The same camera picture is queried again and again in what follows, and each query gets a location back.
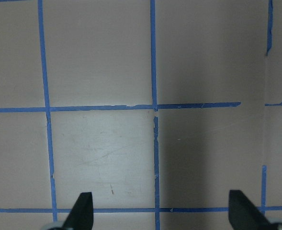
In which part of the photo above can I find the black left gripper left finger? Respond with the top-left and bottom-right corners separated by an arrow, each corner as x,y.
63,192 -> 94,230

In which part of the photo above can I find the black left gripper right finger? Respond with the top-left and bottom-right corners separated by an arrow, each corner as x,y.
228,190 -> 271,230

